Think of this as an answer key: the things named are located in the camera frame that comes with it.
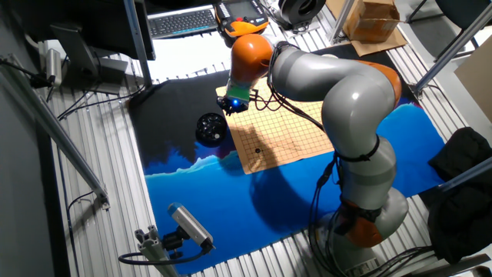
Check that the green wrist mounting plate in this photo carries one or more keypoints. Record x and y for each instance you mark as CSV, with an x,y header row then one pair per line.
x,y
237,93

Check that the black computer monitor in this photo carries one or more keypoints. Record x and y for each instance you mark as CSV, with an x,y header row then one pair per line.
x,y
96,27

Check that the tan go board with grid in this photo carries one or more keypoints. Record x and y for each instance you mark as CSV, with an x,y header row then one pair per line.
x,y
284,134

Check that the black round stone bowl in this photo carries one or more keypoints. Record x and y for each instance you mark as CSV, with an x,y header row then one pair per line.
x,y
211,144

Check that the black camera ball mount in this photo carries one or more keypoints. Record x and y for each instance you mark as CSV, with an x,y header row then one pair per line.
x,y
173,241

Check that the white paper sheet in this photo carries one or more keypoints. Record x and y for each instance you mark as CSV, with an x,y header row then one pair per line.
x,y
184,57

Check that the silver depth camera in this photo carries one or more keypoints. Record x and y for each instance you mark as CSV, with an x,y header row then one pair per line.
x,y
190,225

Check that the grey monitor stand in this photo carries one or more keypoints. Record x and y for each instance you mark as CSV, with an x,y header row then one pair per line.
x,y
77,54

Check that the dark office chair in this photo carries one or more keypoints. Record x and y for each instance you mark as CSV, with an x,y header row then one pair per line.
x,y
461,11

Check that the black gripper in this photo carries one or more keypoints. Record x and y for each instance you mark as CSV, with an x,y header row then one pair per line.
x,y
238,105

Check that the upright cardboard panel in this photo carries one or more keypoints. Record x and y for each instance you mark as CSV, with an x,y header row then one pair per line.
x,y
476,84

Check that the brown cardboard box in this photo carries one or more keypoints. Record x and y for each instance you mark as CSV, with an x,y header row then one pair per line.
x,y
369,23

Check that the long aluminium frame beam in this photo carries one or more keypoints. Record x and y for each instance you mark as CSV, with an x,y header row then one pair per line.
x,y
50,123

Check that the orange and black teach pendant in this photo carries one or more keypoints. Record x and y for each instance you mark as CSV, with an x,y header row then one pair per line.
x,y
246,23

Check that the black round spool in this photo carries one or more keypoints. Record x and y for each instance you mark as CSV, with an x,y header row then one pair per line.
x,y
292,13

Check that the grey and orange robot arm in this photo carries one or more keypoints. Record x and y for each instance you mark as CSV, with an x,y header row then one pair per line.
x,y
357,100

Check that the black computer keyboard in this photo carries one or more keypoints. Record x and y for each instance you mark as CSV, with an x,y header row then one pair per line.
x,y
180,23

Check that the blue and black landscape mat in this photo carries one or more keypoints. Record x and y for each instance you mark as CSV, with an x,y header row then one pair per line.
x,y
230,215

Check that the silver cylindrical device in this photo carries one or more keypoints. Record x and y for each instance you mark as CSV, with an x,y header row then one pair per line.
x,y
54,67

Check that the black cloth bundle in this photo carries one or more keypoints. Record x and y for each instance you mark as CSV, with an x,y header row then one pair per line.
x,y
461,215

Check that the short aluminium profile mount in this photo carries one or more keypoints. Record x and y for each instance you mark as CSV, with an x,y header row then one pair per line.
x,y
153,250

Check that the aluminium frame post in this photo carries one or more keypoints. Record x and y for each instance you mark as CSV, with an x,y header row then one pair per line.
x,y
342,19
136,38
449,50

